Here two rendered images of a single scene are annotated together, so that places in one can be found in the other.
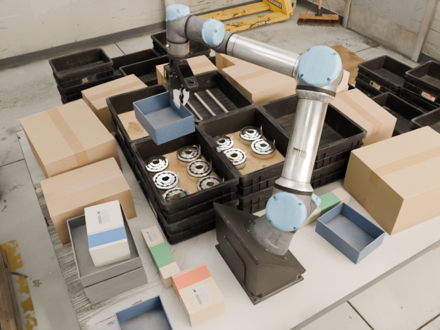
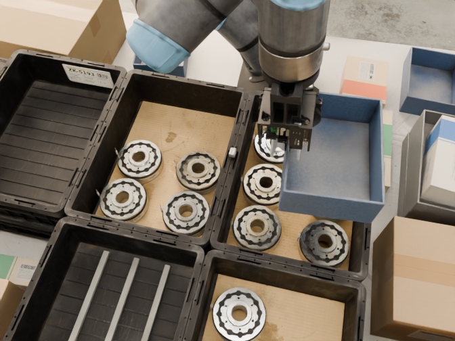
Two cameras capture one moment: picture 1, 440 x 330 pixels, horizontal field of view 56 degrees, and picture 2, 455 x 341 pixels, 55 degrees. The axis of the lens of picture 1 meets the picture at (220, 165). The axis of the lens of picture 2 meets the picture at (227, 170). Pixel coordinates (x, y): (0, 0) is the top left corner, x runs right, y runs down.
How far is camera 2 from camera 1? 171 cm
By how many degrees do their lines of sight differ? 74
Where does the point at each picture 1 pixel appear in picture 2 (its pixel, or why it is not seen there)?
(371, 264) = not seen: hidden behind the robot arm
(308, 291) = not seen: hidden behind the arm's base
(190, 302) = (381, 70)
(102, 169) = (426, 297)
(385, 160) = (58, 21)
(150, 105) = (336, 206)
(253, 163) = (177, 153)
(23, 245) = not seen: outside the picture
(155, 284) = (395, 135)
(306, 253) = (220, 69)
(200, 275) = (355, 86)
